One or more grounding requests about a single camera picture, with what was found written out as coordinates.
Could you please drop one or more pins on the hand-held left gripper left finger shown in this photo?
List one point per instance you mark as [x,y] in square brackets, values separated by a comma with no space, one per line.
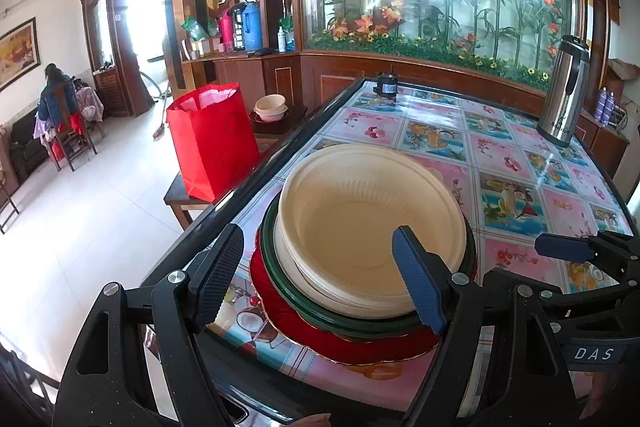
[215,277]

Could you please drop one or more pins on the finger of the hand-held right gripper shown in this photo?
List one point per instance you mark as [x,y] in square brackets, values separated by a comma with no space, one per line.
[560,248]
[600,307]

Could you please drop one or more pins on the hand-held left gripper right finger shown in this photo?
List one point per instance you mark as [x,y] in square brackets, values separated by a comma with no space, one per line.
[417,282]

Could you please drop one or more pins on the dark green bowl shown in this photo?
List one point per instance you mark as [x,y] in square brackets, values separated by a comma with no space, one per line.
[360,324]

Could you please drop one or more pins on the large white bowl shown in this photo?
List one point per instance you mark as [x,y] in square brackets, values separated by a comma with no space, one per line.
[290,264]

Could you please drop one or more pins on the cream ribbed bowl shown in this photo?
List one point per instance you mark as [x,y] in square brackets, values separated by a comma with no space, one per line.
[350,217]

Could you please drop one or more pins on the red gold-rimmed plate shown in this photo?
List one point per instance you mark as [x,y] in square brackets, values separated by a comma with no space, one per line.
[300,337]

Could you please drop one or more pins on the person's right hand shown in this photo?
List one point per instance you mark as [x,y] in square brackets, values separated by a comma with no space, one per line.
[602,402]

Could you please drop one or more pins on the person's left hand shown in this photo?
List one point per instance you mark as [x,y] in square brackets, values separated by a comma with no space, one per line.
[315,421]

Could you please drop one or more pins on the low wooden table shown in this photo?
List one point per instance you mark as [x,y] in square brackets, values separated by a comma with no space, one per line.
[175,199]

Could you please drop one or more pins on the wooden side cabinet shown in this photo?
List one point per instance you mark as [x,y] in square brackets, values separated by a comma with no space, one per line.
[607,147]

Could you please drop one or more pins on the black-edged dining table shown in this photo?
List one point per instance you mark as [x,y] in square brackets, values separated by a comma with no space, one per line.
[280,387]

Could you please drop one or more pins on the red paper bag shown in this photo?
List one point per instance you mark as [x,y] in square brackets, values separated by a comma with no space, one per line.
[215,142]

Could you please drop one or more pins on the purple bottle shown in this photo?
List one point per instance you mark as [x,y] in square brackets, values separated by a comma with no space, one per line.
[611,109]
[601,107]

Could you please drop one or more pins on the stainless steel thermos jug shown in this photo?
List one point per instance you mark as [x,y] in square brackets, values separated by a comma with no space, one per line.
[562,97]

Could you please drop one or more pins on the cream bowl on stool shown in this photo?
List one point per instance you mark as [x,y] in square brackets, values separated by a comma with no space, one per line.
[270,104]

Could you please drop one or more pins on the wooden chair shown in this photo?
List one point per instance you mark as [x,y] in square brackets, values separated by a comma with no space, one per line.
[75,147]

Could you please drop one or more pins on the brown bundle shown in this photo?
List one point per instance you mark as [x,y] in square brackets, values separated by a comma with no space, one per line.
[625,68]

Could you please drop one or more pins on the small black jar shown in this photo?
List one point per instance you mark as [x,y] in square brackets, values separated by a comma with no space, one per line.
[386,86]

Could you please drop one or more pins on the wooden counter cabinet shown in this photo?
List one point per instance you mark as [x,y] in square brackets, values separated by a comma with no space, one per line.
[240,72]

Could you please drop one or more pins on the pink cloth pile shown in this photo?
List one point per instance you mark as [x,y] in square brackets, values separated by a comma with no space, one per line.
[90,102]

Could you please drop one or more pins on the tall wooden cabinet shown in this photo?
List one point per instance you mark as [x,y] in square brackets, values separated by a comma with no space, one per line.
[125,72]

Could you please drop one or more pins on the black sofa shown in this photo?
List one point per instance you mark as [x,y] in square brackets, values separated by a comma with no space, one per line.
[27,142]

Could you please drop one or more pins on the white plastic bottle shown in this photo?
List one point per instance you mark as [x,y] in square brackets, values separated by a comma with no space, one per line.
[281,41]

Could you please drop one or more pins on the pink thermos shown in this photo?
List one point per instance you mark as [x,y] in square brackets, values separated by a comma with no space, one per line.
[226,32]

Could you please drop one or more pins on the green package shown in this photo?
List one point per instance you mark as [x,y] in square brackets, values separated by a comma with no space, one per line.
[194,29]

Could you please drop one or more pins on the black thermos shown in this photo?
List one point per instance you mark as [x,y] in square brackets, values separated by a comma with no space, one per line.
[237,27]

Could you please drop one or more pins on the blue thermos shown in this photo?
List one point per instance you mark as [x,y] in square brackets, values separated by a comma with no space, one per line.
[253,27]

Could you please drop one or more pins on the framed wall picture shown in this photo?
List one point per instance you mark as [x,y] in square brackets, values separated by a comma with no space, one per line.
[17,52]

